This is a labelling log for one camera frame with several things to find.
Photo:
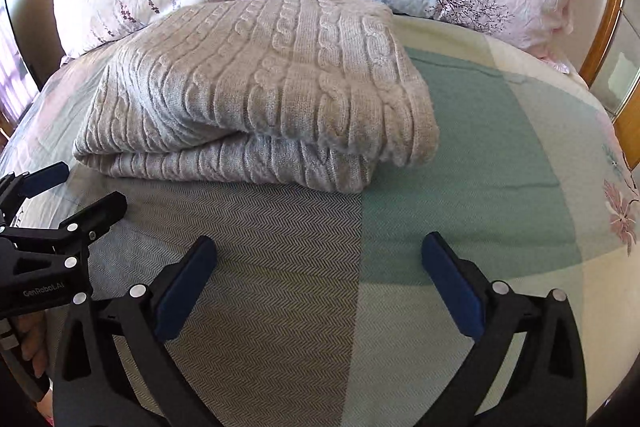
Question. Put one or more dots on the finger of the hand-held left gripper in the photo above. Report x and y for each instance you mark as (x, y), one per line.
(46, 177)
(102, 208)

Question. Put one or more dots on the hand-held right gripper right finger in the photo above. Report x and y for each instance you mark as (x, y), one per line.
(451, 288)

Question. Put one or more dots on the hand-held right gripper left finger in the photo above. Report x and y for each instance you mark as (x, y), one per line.
(184, 289)

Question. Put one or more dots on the person's left hand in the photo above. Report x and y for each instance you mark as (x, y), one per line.
(35, 339)

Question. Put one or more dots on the purple curtain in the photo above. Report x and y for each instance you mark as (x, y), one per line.
(10, 72)

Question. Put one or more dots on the green grey checked blanket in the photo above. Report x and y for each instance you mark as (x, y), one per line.
(450, 157)

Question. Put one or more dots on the floral bed sheet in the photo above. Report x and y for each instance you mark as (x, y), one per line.
(622, 207)

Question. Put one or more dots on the glass panel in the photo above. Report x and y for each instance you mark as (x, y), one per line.
(625, 67)

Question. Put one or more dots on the wooden frame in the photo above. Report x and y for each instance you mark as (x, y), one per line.
(607, 17)

